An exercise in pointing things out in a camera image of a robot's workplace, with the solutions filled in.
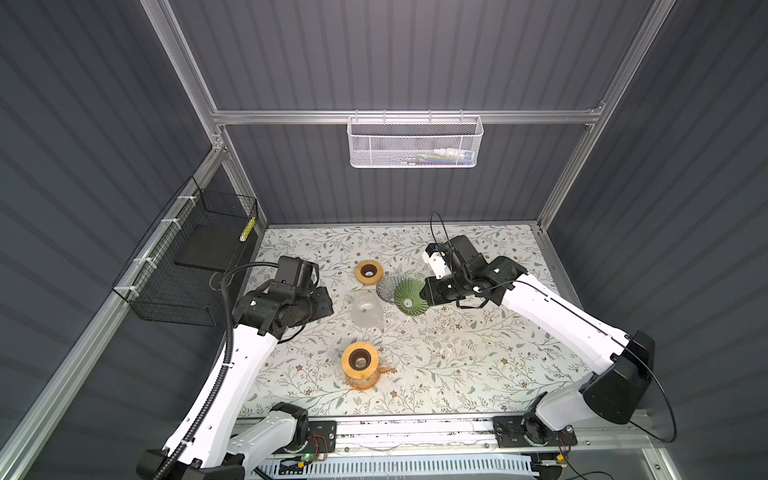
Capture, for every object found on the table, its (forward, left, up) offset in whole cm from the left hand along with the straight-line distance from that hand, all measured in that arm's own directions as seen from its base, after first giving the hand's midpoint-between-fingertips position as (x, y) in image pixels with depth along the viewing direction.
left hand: (325, 304), depth 73 cm
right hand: (+2, -25, -1) cm, 25 cm away
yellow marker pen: (+22, +23, +5) cm, 32 cm away
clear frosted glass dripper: (+11, -9, -22) cm, 27 cm away
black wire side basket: (+7, +36, +5) cm, 37 cm away
